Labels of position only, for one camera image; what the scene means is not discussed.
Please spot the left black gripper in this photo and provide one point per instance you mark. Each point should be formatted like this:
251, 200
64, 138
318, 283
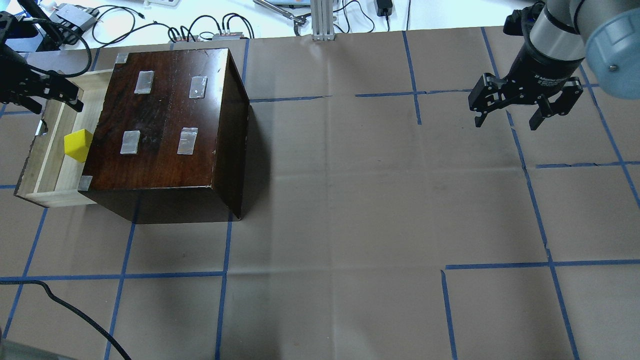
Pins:
15, 74

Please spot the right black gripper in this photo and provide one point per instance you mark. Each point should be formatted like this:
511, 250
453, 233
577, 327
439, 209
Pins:
541, 70

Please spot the yellow block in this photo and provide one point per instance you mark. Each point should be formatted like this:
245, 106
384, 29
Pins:
76, 145

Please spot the light wooden drawer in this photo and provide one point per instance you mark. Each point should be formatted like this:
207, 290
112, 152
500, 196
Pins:
49, 177

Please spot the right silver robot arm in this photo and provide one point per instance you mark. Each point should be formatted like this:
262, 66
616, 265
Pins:
558, 35

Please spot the dark wooden drawer box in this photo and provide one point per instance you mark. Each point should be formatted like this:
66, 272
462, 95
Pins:
170, 143

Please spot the black power adapter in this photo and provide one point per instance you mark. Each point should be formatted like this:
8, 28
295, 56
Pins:
384, 8

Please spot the brown paper table cover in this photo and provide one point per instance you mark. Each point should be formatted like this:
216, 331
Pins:
379, 222

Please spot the aluminium frame post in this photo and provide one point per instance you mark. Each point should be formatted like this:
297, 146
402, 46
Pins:
322, 20

